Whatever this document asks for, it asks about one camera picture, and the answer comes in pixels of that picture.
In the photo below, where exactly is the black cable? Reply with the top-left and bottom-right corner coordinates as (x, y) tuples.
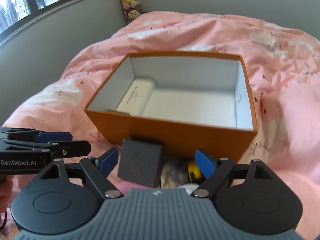
(0, 211), (8, 231)

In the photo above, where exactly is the pink patterned bed duvet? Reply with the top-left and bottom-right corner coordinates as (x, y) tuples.
(4, 11), (319, 239)

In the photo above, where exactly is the yellow round toy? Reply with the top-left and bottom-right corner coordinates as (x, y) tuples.
(187, 160), (202, 183)

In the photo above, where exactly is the person's left hand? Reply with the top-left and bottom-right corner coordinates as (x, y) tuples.
(0, 175), (14, 213)

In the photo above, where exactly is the dark grey fabric box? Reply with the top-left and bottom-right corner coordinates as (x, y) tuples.
(118, 140), (163, 187)

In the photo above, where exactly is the white rectangular box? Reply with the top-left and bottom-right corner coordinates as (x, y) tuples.
(116, 77), (156, 116)

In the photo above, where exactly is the orange open storage box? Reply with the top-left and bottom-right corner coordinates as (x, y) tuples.
(85, 51), (258, 161)

